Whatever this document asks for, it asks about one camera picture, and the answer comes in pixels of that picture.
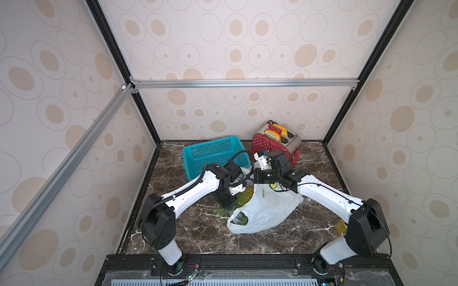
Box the white plastic bag lemon print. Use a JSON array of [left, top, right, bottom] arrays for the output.
[[227, 183, 304, 234]]

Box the small pineapple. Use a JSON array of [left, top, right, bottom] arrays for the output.
[[216, 186, 254, 218]]

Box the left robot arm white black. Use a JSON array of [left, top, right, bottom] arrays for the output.
[[137, 161, 243, 275]]

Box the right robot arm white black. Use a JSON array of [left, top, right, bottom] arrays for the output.
[[250, 150, 390, 275]]

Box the red toaster with toast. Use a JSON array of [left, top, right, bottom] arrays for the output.
[[250, 120, 301, 165]]

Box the teal plastic basket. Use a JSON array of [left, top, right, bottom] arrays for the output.
[[182, 136, 245, 181]]

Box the yellow jar black lid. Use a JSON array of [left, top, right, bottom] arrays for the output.
[[333, 220, 348, 235]]

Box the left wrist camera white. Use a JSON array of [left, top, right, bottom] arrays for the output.
[[229, 182, 246, 195]]

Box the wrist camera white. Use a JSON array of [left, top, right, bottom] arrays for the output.
[[229, 182, 246, 195], [254, 153, 271, 170]]

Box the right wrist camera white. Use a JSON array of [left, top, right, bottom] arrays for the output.
[[254, 153, 271, 170]]

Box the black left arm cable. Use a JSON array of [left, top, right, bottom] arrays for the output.
[[225, 149, 255, 188]]

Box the horizontal aluminium frame bar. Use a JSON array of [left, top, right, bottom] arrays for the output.
[[133, 78, 359, 89]]

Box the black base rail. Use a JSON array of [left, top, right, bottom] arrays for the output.
[[96, 255, 402, 286]]

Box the left aluminium frame bar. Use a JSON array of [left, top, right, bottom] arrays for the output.
[[1, 83, 134, 271]]

